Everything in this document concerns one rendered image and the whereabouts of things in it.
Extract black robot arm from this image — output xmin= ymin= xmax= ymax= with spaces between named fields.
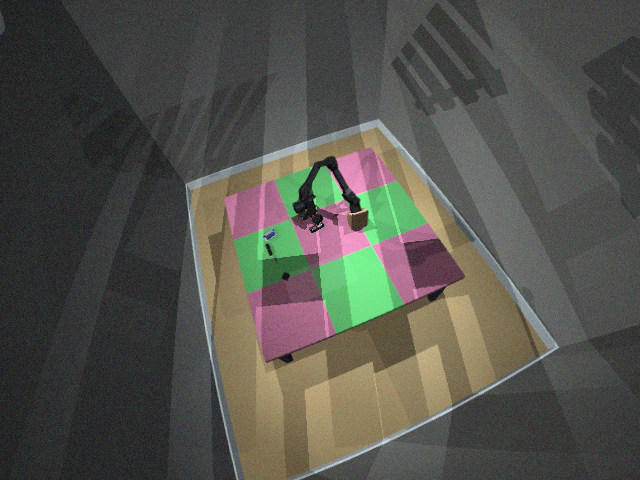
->
xmin=292 ymin=156 xmax=363 ymax=220

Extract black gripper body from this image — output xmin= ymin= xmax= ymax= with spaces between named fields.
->
xmin=305 ymin=204 xmax=323 ymax=224

